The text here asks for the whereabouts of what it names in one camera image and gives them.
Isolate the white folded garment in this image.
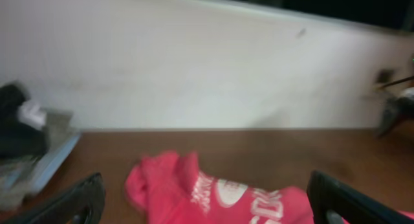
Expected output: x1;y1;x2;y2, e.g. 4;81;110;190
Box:
17;100;47;131

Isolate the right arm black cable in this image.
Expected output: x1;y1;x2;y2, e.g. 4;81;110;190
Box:
376;75;414;90

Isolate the red t-shirt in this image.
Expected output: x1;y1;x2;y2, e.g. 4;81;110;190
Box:
124;150;414;224

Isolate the light blue folded garment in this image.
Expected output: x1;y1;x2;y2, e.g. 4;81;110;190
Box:
1;132;81;196

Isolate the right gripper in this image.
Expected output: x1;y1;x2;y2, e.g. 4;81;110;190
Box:
376;87;413;137

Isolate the olive folded garment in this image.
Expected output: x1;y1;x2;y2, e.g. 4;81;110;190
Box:
1;111;78;212

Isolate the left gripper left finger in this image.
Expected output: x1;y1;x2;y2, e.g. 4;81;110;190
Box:
2;173;105;224

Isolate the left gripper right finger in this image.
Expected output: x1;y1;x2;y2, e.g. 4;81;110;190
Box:
307;171;413;224

